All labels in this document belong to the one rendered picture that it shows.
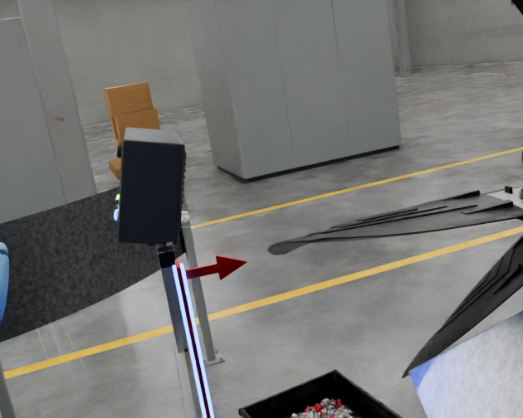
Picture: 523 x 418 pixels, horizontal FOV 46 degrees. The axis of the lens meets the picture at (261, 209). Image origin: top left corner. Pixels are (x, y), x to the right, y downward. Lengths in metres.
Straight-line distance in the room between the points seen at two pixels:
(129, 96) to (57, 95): 3.89
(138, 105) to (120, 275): 6.27
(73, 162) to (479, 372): 4.34
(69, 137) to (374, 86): 3.84
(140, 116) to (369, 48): 3.24
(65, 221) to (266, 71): 4.76
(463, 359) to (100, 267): 1.90
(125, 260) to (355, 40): 5.21
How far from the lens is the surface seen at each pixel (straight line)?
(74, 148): 4.82
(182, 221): 1.18
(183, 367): 1.11
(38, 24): 4.81
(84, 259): 2.39
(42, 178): 6.57
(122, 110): 8.61
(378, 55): 7.40
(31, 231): 2.29
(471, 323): 0.79
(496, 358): 0.67
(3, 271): 0.71
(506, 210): 0.61
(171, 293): 1.12
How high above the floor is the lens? 1.36
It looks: 14 degrees down
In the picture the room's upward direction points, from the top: 9 degrees counter-clockwise
